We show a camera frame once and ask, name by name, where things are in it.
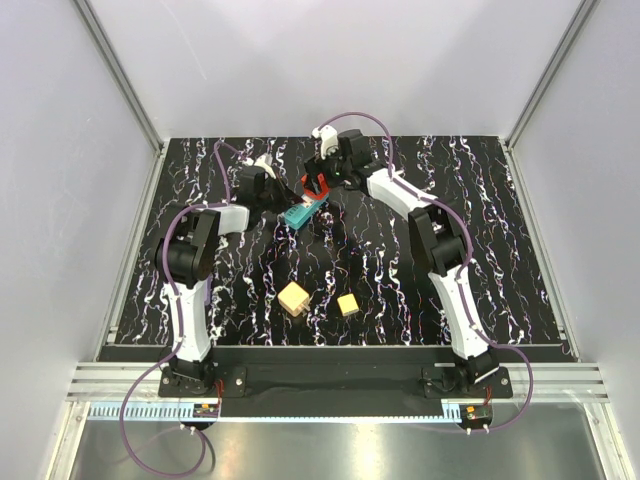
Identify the yellow cube plug adapter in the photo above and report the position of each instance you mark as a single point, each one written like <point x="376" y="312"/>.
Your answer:
<point x="348" y="305"/>

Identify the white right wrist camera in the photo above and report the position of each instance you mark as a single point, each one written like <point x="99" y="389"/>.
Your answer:
<point x="327" y="135"/>

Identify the teal power strip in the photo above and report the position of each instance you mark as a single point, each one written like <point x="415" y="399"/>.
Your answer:
<point x="299" y="215"/>

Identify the purple power strip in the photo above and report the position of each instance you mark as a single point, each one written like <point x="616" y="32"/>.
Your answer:
<point x="207" y="291"/>

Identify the aluminium frame post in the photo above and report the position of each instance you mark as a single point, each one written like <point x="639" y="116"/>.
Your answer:
<point x="573" y="30"/>
<point x="109" y="56"/>

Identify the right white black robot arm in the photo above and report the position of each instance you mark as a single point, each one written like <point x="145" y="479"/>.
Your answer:
<point x="440" y="243"/>

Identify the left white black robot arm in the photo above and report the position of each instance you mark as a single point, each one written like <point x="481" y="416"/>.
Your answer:
<point x="184" y="257"/>

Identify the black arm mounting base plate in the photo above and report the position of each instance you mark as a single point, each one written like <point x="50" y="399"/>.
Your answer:
<point x="364" y="381"/>

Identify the left aluminium frame post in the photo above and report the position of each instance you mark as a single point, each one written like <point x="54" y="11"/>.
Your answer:
<point x="109" y="56"/>

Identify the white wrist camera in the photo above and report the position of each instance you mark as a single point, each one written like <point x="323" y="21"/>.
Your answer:
<point x="327" y="135"/>
<point x="263" y="162"/>

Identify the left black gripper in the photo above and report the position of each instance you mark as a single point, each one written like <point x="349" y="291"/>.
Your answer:
<point x="287" y="197"/>

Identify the red cube socket adapter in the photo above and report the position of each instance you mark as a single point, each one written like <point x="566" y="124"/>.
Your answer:
<point x="315" y="186"/>

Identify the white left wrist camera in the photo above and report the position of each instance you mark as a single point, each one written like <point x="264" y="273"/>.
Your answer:
<point x="263" y="162"/>

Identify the right aluminium frame post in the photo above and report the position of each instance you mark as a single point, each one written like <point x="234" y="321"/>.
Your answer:
<point x="573" y="30"/>

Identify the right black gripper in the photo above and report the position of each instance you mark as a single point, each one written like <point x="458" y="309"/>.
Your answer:
<point x="317" y="165"/>

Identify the beige cube plug adapter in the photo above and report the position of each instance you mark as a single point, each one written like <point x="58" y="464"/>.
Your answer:
<point x="294" y="299"/>

